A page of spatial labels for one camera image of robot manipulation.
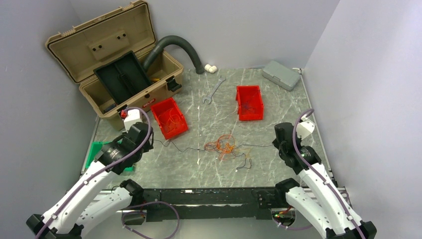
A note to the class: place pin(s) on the black aluminium base frame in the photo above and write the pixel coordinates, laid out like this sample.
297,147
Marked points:
156,205

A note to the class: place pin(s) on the red bin right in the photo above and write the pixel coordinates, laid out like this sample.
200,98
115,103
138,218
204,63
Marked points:
250,103

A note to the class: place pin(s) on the grey plastic case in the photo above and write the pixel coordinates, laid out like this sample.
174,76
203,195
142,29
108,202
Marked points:
281,75

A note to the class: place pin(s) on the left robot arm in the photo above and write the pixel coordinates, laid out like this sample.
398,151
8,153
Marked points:
76,214

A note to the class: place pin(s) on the white pipe fitting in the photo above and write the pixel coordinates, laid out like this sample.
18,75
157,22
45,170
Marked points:
211,69

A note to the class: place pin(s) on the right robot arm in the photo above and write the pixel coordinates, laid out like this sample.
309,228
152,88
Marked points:
329,213

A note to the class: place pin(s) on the tan open toolbox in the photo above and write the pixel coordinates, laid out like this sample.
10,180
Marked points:
106,38

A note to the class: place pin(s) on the black toolbox tray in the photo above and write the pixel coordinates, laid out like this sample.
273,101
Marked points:
123,78

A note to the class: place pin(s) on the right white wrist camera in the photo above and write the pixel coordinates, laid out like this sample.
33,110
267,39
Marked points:
305,127

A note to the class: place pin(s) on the green plastic bin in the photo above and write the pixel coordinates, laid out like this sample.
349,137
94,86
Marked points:
94,149

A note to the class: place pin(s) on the red bin near toolbox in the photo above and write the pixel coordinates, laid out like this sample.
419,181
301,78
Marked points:
169,117

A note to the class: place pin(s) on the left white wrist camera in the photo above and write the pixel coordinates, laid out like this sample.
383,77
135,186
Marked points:
130,117

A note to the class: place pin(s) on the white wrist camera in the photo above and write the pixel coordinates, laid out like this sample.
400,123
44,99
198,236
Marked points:
130,117
305,127

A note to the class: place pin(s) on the steel open-end wrench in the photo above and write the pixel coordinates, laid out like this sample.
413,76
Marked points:
208,99

